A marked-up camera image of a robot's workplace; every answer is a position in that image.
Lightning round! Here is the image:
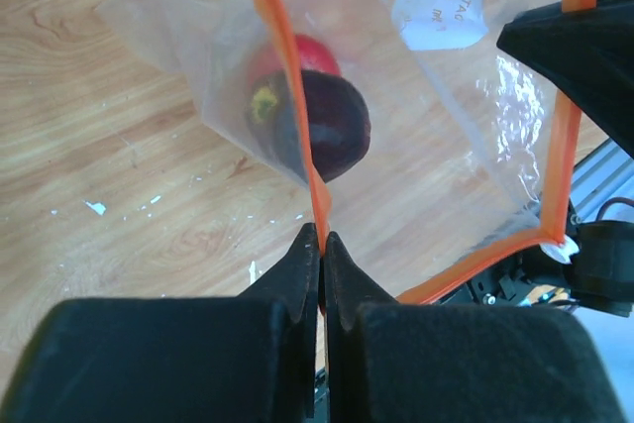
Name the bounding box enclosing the clear zip top bag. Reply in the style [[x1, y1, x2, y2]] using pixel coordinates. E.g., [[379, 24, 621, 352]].
[[98, 0, 597, 303]]

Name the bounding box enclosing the red apple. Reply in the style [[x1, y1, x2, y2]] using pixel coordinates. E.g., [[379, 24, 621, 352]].
[[247, 34, 341, 87]]

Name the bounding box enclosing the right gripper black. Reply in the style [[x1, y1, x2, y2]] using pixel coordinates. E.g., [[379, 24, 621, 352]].
[[438, 197, 633, 317]]

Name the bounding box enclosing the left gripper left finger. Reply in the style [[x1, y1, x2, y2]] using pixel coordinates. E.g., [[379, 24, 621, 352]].
[[1, 224, 320, 422]]

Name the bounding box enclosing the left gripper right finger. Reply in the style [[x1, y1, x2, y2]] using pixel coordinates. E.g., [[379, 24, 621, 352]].
[[323, 234, 624, 422]]

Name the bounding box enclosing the dark red plum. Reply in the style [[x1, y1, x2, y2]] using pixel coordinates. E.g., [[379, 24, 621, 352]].
[[245, 69, 371, 182]]

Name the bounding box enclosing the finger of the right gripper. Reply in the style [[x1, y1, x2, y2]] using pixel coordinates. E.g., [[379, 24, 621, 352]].
[[496, 0, 633, 155]]

